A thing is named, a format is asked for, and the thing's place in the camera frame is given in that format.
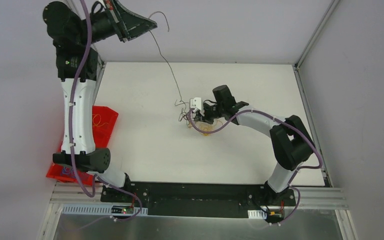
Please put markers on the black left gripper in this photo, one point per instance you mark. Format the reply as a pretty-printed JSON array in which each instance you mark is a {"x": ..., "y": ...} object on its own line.
[{"x": 119, "y": 25}]

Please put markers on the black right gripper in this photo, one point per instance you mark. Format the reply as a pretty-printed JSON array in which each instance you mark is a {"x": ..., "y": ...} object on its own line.
[{"x": 207, "y": 110}]

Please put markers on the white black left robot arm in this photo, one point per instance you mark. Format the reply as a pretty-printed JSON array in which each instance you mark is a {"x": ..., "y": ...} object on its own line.
[{"x": 77, "y": 68}]

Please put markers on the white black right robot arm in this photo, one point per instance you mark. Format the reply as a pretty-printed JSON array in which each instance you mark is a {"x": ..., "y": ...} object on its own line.
[{"x": 291, "y": 142}]

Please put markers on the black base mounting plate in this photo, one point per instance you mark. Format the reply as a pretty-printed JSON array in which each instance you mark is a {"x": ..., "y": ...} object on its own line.
[{"x": 198, "y": 199}]

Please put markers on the red plastic compartment bin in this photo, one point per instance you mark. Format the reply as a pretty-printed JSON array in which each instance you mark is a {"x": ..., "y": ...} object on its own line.
[{"x": 92, "y": 155}]

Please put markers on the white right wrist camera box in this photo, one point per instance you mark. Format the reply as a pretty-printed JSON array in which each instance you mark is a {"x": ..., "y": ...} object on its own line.
[{"x": 196, "y": 104}]

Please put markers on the aluminium frame rail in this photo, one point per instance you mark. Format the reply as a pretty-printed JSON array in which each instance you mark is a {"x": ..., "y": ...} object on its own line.
[{"x": 322, "y": 198}]

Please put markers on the white slotted cable duct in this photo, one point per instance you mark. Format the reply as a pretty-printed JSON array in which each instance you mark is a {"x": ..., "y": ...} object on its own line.
[{"x": 103, "y": 210}]

